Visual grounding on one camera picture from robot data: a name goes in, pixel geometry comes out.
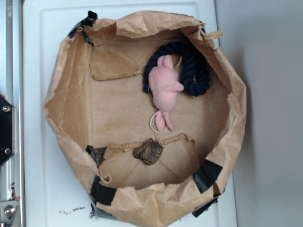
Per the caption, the metal corner bracket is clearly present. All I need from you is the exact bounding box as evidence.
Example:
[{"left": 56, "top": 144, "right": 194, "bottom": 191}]
[{"left": 0, "top": 200, "right": 21, "bottom": 227}]

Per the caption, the dark blue rope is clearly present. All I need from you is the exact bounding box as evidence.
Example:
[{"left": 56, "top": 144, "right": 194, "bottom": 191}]
[{"left": 143, "top": 42, "right": 210, "bottom": 96}]

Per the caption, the aluminium frame rail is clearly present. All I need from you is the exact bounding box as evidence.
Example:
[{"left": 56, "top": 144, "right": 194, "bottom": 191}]
[{"left": 0, "top": 0, "right": 26, "bottom": 227}]

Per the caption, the black mounting plate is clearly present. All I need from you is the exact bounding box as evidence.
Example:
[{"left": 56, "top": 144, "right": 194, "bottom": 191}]
[{"left": 0, "top": 95, "right": 14, "bottom": 167}]

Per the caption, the brown paper bag bin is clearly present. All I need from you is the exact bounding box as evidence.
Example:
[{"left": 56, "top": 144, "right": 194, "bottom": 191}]
[{"left": 44, "top": 11, "right": 247, "bottom": 227}]

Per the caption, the brown rock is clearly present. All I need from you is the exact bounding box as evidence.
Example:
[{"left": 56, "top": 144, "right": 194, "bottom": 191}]
[{"left": 133, "top": 138, "right": 164, "bottom": 166}]

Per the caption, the pink plush toy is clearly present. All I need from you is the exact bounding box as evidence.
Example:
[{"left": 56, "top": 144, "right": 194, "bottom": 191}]
[{"left": 148, "top": 55, "right": 184, "bottom": 131}]

